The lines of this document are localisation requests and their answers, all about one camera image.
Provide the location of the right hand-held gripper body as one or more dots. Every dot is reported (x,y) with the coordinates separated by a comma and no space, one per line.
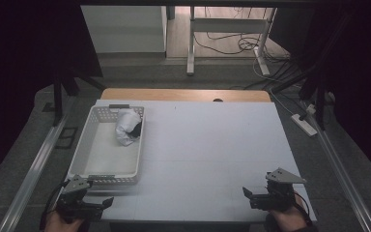
(275,198)

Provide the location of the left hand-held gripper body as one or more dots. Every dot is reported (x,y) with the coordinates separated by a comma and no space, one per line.
(74,203)

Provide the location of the white plastic basket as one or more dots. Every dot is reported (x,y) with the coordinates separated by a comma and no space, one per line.
(109,154)

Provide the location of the white and black garment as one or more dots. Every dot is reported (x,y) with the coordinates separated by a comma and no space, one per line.
(125,125)

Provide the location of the person's right hand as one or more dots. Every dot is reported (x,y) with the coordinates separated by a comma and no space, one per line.
(288,220)

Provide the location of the person's left hand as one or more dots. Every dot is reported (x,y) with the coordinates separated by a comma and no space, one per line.
(59,224)

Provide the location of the black floor plate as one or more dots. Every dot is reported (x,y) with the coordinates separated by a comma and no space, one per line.
(67,138)

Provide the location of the white power strip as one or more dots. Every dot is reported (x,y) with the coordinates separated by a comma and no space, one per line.
(303,125)

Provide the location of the white plug adapter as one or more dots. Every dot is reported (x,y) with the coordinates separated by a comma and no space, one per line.
(310,109)

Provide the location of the black metal stand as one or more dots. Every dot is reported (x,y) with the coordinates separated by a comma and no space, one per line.
(319,96)
(58,96)

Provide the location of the dark table grommet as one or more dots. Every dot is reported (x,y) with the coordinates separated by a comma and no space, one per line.
(218,100)

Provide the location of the white cabinet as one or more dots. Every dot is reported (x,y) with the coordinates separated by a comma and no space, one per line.
(125,29)

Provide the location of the aluminium rail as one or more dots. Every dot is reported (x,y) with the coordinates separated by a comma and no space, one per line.
(343,170)
(34,170)

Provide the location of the white desk frame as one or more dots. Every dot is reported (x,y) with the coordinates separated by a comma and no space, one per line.
(228,25)

